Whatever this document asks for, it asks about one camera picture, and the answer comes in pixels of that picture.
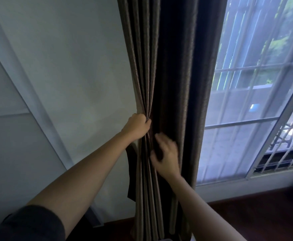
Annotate white window security bars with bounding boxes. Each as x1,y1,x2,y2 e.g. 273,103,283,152
212,0,293,174

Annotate person's right forearm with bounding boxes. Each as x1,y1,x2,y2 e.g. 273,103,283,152
171,175,247,241

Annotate person's right hand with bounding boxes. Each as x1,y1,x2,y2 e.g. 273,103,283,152
150,133,181,183

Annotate dark grey sleeve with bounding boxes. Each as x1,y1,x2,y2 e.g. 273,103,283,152
0,205,66,241

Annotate person's left forearm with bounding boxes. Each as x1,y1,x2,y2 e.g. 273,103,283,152
26,132,136,238

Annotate white sliding window frame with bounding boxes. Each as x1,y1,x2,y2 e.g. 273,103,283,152
196,0,293,186

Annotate dark brown curtain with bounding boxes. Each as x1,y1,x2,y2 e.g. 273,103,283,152
117,0,228,241

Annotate brown curtain tieback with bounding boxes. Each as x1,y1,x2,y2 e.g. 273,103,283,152
126,142,138,202

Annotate person's left hand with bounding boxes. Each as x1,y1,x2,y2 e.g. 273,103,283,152
121,113,152,141

